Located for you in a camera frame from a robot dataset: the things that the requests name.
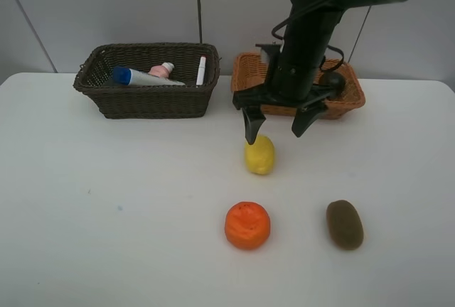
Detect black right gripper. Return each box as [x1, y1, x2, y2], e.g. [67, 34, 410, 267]
[232, 84, 338, 145]

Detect yellow lemon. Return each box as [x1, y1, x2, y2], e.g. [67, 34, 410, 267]
[244, 134, 275, 176]

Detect dark mangosteen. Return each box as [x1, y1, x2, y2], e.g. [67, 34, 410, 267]
[318, 71, 346, 100]

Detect white marker pink cap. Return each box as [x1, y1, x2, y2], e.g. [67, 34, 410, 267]
[196, 55, 207, 86]

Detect orange tangerine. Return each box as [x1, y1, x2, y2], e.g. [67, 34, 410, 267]
[224, 201, 271, 250]

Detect pink bottle white cap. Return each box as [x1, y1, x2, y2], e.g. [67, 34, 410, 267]
[149, 62, 174, 78]

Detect brown kiwi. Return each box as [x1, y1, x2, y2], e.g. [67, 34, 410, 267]
[326, 200, 364, 251]

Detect white tube blue cap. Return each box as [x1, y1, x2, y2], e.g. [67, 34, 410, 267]
[112, 67, 185, 86]

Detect black whiteboard eraser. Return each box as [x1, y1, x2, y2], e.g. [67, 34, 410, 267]
[102, 76, 119, 87]

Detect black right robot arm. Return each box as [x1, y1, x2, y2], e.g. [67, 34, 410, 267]
[233, 0, 407, 144]

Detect light orange wicker basket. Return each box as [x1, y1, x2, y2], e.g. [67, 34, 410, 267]
[231, 53, 365, 120]

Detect dark brown wicker basket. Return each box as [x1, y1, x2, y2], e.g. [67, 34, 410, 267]
[73, 43, 220, 119]

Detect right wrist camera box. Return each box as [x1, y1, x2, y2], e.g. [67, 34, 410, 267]
[255, 42, 282, 64]

